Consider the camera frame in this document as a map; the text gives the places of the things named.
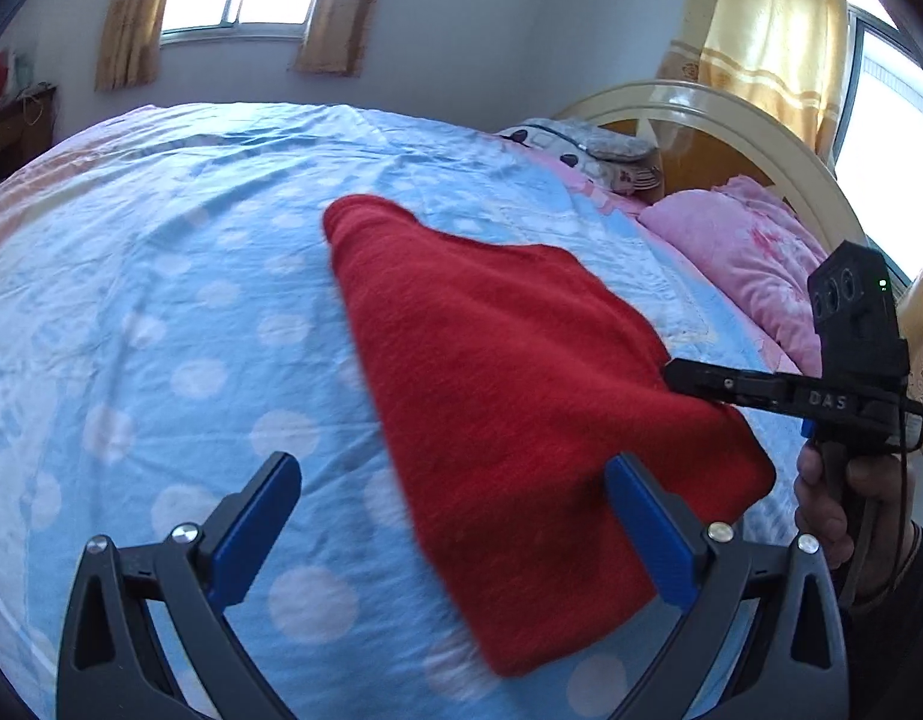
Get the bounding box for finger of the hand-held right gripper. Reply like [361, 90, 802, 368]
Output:
[662, 358, 799, 415]

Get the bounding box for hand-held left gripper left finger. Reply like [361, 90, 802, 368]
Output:
[56, 451, 303, 720]

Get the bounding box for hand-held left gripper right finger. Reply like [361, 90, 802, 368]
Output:
[605, 454, 852, 720]

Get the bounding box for red knitted sweater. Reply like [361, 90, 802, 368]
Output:
[322, 195, 777, 678]

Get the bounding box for person's right forearm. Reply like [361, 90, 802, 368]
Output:
[836, 521, 923, 720]

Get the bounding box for person's right hand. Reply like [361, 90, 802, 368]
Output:
[795, 441, 919, 602]

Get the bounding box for pink pillow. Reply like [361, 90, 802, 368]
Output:
[639, 174, 831, 377]

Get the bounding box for large window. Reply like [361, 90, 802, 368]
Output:
[831, 4, 923, 287]

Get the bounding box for cream wooden headboard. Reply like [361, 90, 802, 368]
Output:
[555, 80, 872, 260]

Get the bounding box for blue dotted bed sheet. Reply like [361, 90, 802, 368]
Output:
[0, 101, 829, 720]

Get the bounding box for grey patterned pillow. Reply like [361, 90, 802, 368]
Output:
[497, 118, 657, 163]

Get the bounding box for yellow striped curtain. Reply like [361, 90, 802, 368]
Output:
[654, 0, 850, 160]

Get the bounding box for brown wooden desk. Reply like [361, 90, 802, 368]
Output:
[0, 85, 59, 192]

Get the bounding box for beige patterned curtain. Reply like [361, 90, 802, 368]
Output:
[94, 0, 182, 92]
[294, 0, 396, 78]

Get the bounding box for black cable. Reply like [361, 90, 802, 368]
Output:
[885, 388, 912, 593]

